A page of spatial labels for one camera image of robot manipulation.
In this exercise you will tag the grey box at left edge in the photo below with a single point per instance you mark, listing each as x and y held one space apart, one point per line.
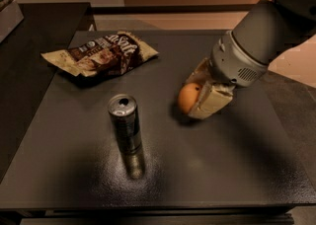
10 17

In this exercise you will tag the brown chip bag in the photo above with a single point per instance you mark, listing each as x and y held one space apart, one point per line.
111 55

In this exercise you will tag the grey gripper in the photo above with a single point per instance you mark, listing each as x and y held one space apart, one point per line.
234 60

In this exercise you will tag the silver redbull can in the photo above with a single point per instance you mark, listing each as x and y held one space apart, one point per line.
123 113

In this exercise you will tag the orange fruit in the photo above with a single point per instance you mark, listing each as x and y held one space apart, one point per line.
188 97

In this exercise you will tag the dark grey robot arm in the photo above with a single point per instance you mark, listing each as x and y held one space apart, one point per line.
274 26

